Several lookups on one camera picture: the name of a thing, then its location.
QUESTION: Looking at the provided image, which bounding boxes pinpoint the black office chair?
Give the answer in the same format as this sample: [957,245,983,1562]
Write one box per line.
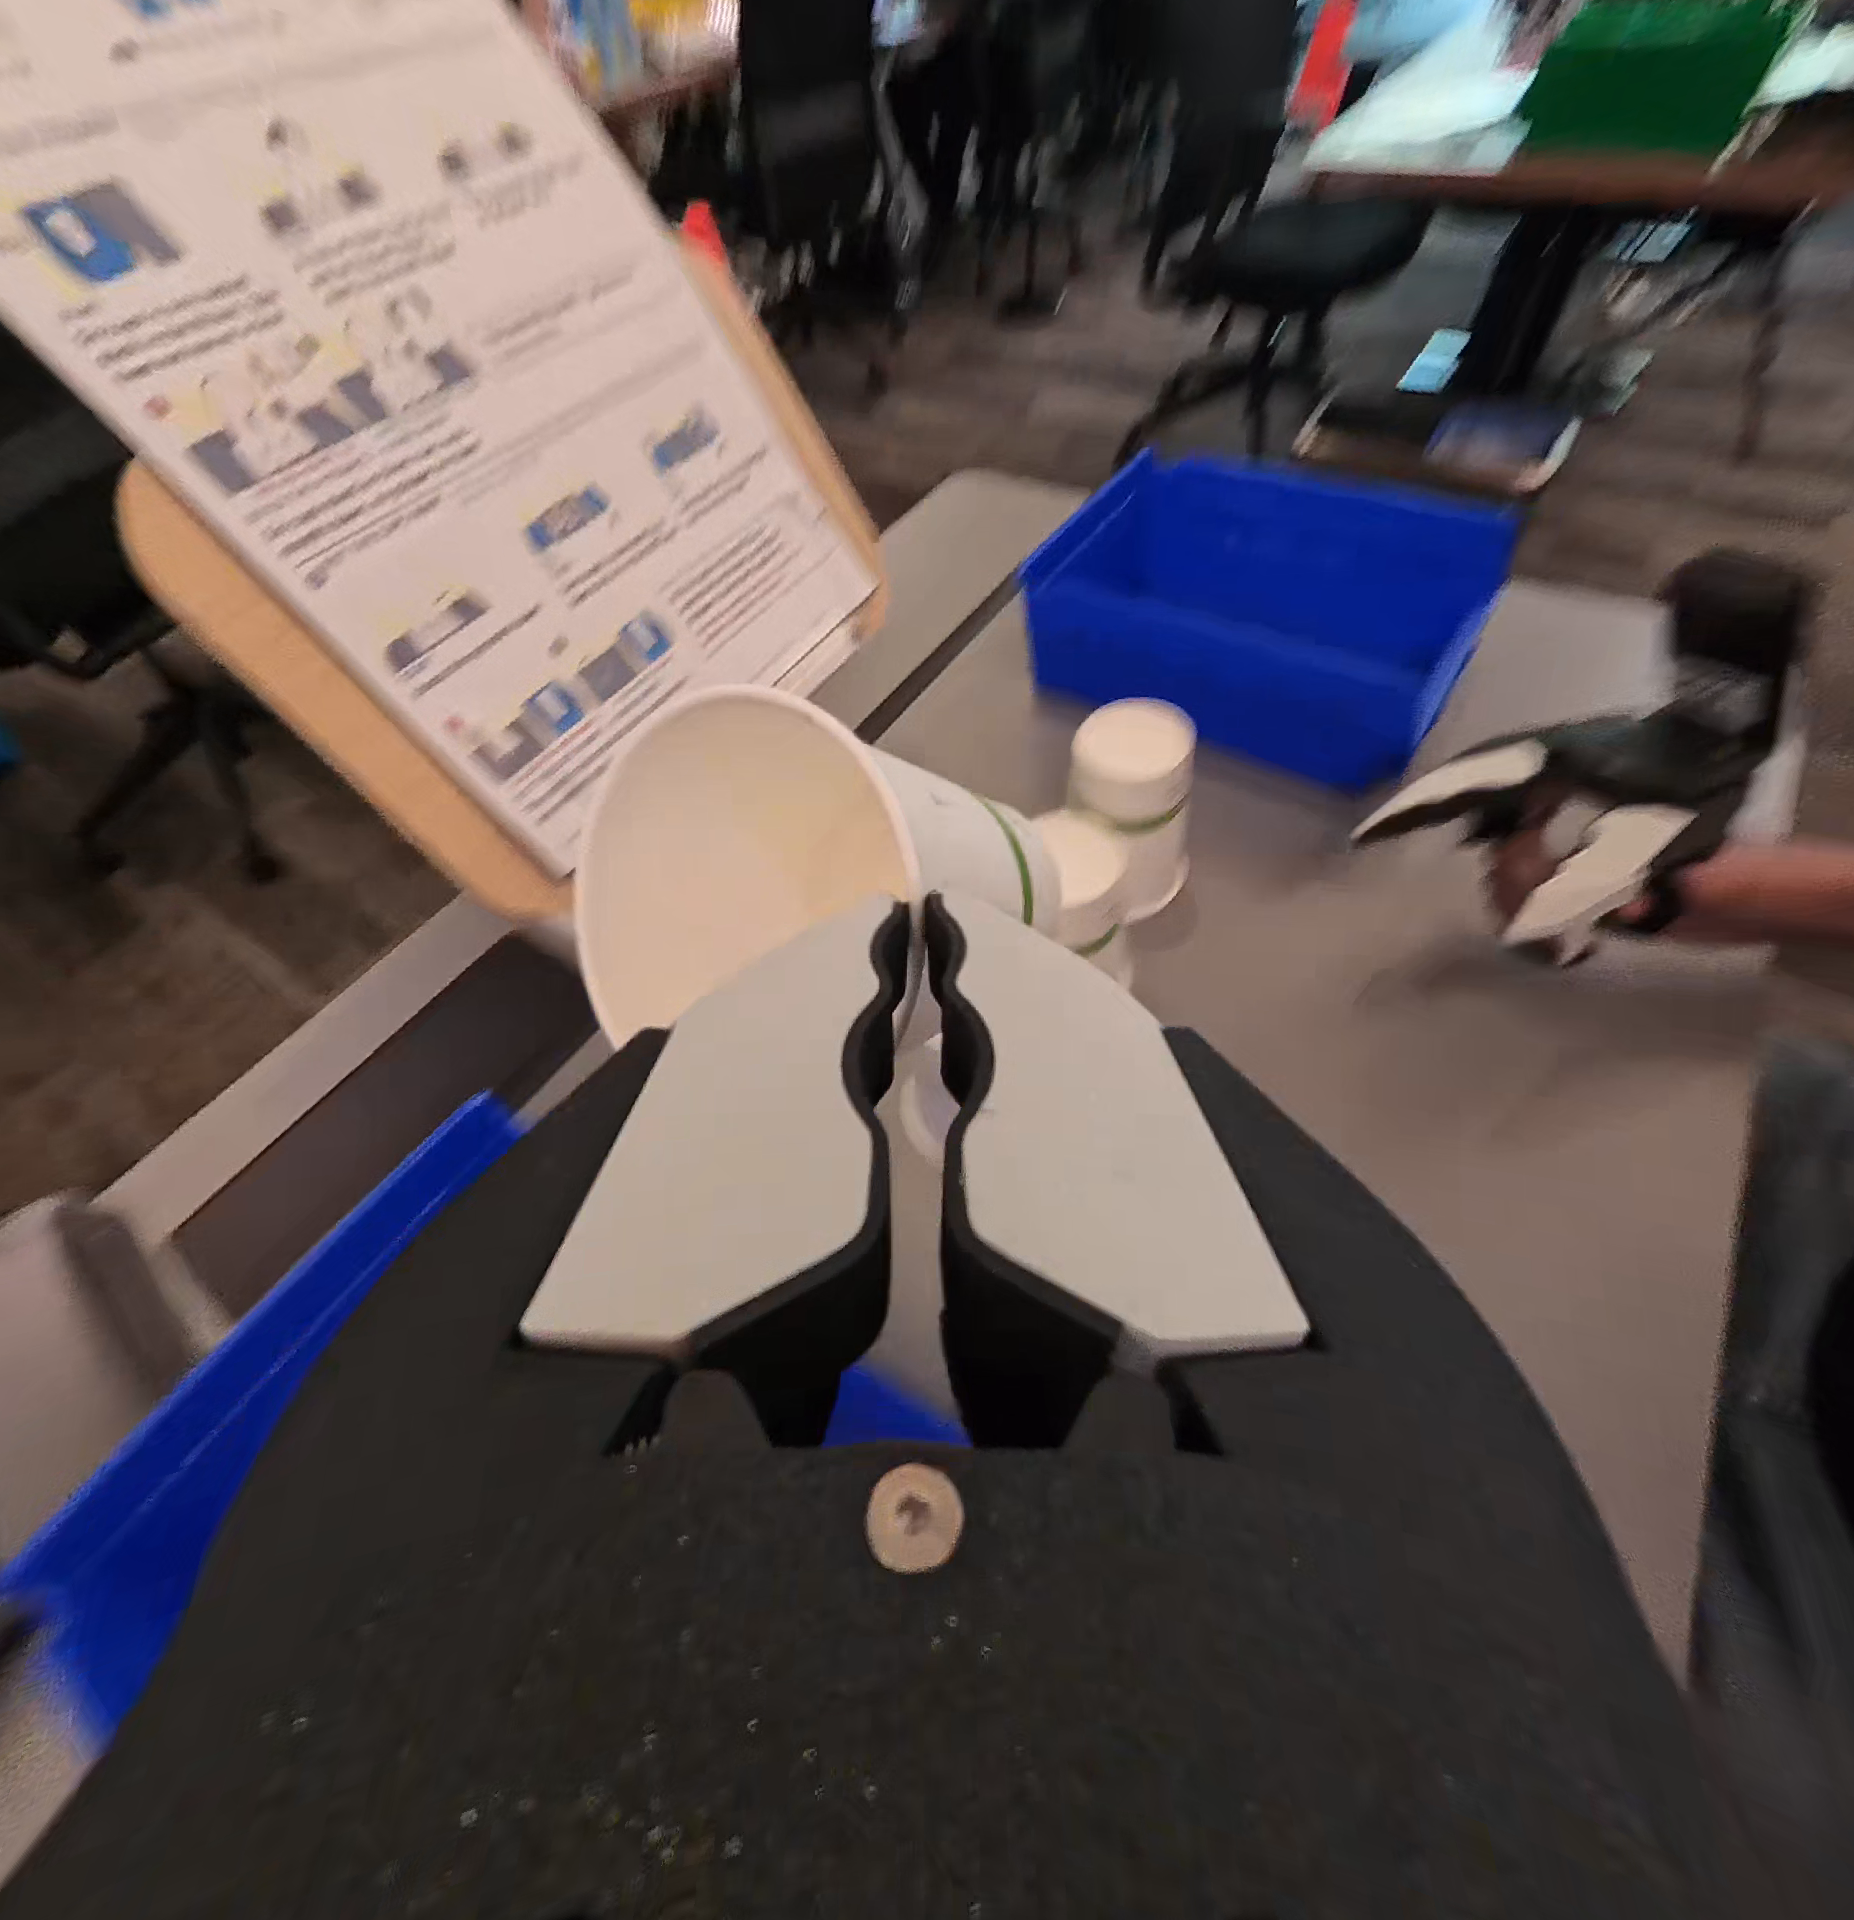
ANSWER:
[1115,195,1437,460]

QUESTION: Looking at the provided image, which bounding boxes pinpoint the green box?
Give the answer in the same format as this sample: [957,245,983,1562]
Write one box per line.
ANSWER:
[1519,0,1789,159]

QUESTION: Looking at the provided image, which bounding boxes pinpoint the brown wooden table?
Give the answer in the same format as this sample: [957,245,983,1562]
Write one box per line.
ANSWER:
[1302,134,1854,460]

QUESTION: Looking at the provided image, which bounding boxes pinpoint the wooden display board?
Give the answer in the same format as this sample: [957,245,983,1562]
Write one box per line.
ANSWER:
[114,203,886,924]

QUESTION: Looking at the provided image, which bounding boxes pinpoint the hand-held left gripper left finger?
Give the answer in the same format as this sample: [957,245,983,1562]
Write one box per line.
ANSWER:
[518,891,915,1450]

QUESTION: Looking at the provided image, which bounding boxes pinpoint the white paper cup green band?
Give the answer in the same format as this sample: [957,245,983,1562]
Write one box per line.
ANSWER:
[1034,810,1140,984]
[1066,697,1203,920]
[571,685,1066,1052]

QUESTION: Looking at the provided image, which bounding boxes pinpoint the blue plastic bin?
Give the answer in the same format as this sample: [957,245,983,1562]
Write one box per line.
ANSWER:
[0,1093,970,1762]
[1016,449,1522,795]

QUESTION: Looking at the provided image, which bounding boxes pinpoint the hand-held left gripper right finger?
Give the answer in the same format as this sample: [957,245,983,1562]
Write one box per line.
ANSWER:
[925,890,1313,1454]

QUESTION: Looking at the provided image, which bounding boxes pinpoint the black swivel chair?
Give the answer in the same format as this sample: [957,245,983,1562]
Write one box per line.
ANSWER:
[0,291,285,888]

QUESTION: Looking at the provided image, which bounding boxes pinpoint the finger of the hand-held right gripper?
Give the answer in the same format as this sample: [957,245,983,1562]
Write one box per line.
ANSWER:
[1500,801,1705,964]
[1345,735,1553,846]

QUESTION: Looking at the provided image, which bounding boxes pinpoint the printed instruction sheet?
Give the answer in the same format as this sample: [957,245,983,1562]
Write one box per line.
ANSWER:
[0,0,884,884]

